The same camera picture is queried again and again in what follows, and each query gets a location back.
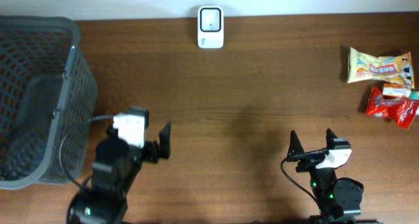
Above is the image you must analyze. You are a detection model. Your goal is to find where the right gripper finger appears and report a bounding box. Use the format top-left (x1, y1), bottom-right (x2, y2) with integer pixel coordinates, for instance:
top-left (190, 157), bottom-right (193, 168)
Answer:
top-left (286, 130), bottom-right (304, 161)
top-left (326, 128), bottom-right (338, 141)

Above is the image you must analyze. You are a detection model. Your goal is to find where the orange Kleenex tissue pack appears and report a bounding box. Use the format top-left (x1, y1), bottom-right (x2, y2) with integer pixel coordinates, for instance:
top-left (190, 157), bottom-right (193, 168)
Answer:
top-left (382, 83), bottom-right (412, 98)

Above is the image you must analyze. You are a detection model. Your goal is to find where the red Hacks candy bag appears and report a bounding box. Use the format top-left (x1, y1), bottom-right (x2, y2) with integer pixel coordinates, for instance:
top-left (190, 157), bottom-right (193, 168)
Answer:
top-left (365, 86), bottom-right (418, 130)

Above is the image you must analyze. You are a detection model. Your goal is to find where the teal tissue pack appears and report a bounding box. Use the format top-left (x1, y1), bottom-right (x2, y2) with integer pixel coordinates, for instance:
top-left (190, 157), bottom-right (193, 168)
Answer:
top-left (407, 91), bottom-right (418, 115)

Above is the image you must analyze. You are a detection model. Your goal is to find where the yellow snack bag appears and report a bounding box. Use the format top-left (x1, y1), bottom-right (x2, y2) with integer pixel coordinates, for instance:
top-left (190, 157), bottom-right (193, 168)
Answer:
top-left (347, 47), bottom-right (414, 89)

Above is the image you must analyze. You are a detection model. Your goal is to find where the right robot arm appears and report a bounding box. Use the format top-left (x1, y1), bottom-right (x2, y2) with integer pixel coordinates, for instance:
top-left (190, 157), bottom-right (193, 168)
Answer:
top-left (280, 128), bottom-right (378, 224)

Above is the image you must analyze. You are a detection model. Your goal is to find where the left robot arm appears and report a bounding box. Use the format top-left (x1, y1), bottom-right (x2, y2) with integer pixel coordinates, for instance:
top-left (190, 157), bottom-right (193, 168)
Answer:
top-left (59, 107), bottom-right (172, 223)

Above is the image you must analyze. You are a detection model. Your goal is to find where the white barcode scanner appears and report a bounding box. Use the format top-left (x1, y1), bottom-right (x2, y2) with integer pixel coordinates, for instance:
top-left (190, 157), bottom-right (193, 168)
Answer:
top-left (197, 5), bottom-right (225, 49)

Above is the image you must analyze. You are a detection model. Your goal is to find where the grey plastic mesh basket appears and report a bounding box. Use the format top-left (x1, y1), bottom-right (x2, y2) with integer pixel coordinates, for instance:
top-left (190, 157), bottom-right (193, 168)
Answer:
top-left (1, 16), bottom-right (98, 190)

